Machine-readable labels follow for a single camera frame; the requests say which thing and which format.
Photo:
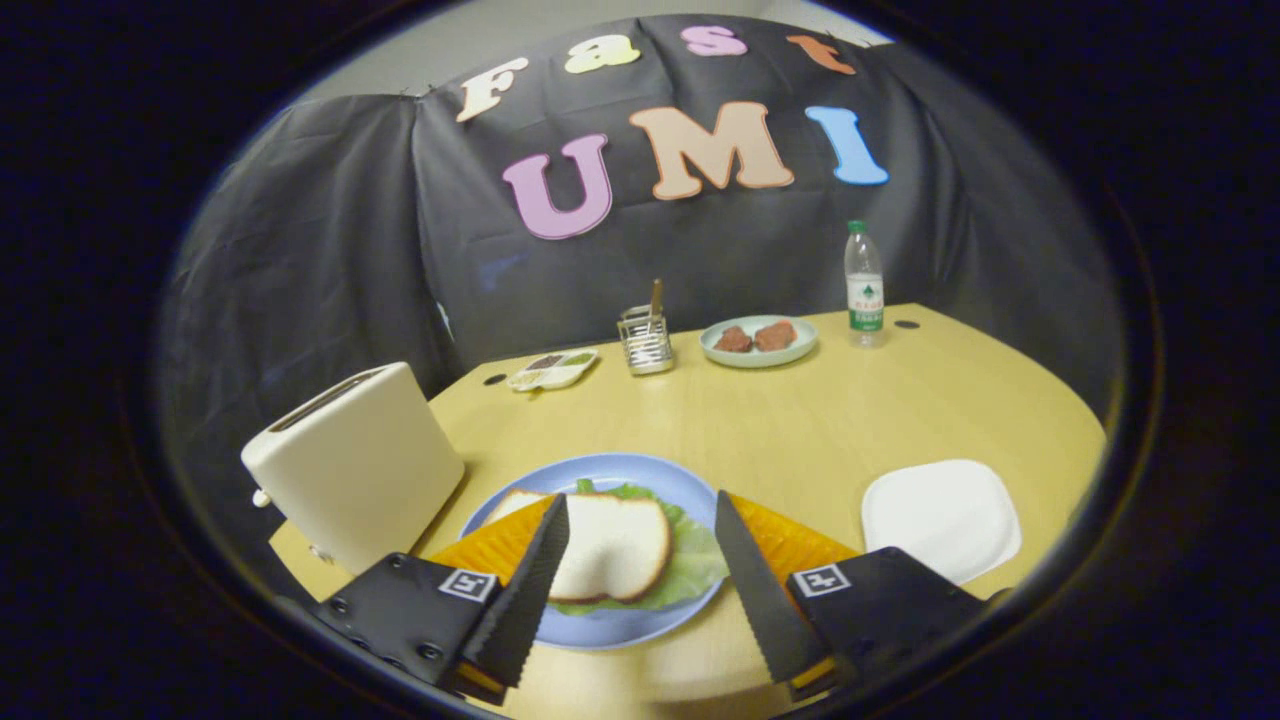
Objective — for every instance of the white divided seasoning dish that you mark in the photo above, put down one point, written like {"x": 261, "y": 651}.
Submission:
{"x": 550, "y": 375}

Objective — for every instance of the blue round plate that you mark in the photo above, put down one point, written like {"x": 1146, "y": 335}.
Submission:
{"x": 620, "y": 470}

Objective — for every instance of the clear plastic water bottle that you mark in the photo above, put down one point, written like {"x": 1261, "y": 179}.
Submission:
{"x": 865, "y": 300}

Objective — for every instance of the pale green round plate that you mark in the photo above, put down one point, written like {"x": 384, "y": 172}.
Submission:
{"x": 760, "y": 360}

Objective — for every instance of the white square plate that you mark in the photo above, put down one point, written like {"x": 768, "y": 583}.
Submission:
{"x": 940, "y": 515}

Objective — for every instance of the toasted bread slice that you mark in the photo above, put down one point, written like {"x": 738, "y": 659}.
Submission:
{"x": 615, "y": 550}

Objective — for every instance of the black backdrop cloth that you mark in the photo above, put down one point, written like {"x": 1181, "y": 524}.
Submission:
{"x": 300, "y": 250}

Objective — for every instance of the white toaster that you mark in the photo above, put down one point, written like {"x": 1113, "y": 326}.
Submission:
{"x": 360, "y": 470}

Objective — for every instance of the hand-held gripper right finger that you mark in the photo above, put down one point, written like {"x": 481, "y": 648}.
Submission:
{"x": 760, "y": 590}

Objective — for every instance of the brown meat patty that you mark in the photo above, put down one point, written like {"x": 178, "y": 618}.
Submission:
{"x": 775, "y": 336}
{"x": 733, "y": 340}

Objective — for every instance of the green lettuce leaf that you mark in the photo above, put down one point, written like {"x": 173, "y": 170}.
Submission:
{"x": 695, "y": 570}

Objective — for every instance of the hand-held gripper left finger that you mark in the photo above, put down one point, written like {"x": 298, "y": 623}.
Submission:
{"x": 525, "y": 600}

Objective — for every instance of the metal mesh utensil holder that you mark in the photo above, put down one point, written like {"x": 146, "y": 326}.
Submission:
{"x": 645, "y": 345}

